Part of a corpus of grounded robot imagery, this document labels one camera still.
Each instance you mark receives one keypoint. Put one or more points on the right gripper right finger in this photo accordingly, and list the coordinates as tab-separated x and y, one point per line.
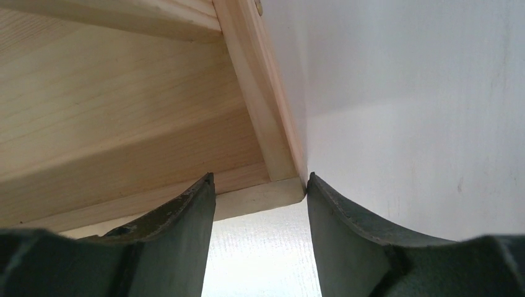
359	253

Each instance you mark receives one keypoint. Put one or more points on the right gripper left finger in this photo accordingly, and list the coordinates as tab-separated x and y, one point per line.
162	253

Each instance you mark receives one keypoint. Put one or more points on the wooden hanger stand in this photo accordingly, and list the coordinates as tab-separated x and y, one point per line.
112	108

